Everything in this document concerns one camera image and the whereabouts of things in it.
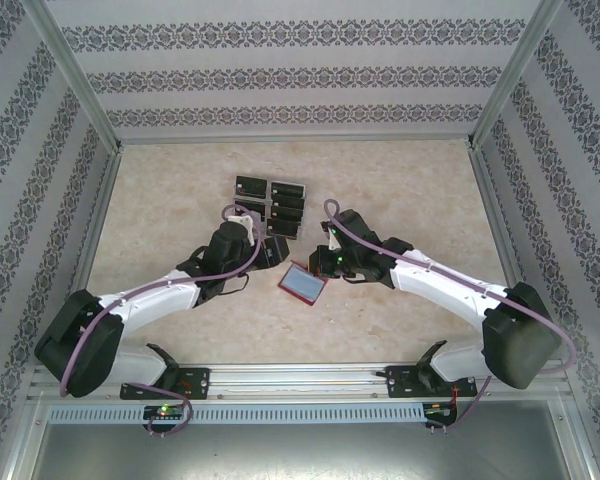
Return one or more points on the red card holder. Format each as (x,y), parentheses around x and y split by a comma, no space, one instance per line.
(302,282)

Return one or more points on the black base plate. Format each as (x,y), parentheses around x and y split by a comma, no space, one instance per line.
(397,382)
(197,382)

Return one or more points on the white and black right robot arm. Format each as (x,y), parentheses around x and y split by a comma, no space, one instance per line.
(445,285)

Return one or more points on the circuit board with green light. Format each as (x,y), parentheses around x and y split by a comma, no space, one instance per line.
(165,411)

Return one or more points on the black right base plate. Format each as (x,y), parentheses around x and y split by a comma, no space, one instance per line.
(397,382)

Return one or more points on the small circuit board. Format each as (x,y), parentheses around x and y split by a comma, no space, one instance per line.
(437,410)

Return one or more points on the aluminium side rail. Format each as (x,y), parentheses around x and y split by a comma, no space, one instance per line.
(497,225)
(92,250)

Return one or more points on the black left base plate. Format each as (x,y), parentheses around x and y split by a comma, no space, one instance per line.
(197,382)

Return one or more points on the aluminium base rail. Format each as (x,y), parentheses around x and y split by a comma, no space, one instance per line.
(300,380)

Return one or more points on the aluminium frame post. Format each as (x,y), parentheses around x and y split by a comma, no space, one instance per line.
(77,75)
(513,75)

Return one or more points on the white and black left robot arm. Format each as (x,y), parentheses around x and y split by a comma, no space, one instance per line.
(150,300)

